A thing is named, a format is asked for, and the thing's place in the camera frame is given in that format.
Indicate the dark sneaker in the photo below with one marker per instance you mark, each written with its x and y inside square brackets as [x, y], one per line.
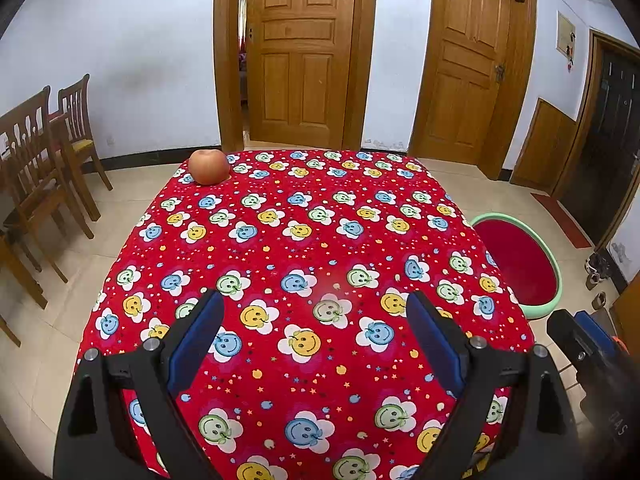
[600, 265]

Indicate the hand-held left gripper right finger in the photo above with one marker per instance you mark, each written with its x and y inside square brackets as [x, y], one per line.
[435, 350]

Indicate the dark entrance door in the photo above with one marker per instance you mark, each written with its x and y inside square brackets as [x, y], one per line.
[605, 150]

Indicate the brown shoe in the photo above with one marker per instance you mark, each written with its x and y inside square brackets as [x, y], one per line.
[599, 301]
[593, 281]

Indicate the red basin with green rim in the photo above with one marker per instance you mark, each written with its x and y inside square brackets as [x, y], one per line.
[515, 260]

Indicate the red flower-print tablecloth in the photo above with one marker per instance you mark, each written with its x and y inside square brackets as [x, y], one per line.
[310, 240]

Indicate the wooden table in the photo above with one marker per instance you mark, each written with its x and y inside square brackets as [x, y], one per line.
[20, 275]

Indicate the red apple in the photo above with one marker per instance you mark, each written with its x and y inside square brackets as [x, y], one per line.
[209, 166]

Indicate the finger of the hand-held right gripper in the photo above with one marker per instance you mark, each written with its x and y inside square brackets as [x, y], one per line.
[597, 327]
[567, 337]

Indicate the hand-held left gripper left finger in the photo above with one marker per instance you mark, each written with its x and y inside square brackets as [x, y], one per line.
[192, 350]

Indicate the wooden door frame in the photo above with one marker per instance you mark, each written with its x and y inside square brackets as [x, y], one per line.
[227, 60]
[522, 85]

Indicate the wooden chair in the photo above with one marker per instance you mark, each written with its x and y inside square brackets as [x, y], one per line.
[75, 115]
[27, 160]

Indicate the beige wall box cover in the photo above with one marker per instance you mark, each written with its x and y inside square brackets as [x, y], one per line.
[566, 32]

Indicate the wooden wall panel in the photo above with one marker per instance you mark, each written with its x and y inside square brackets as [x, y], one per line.
[542, 150]

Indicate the wooden cabinet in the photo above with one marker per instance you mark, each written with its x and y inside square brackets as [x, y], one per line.
[631, 310]

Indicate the red doormat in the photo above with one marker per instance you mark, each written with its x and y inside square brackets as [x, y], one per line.
[560, 219]

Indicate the wooden door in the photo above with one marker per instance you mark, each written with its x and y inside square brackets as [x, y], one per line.
[460, 70]
[300, 60]

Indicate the dark door frame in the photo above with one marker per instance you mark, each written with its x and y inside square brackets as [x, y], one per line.
[585, 90]

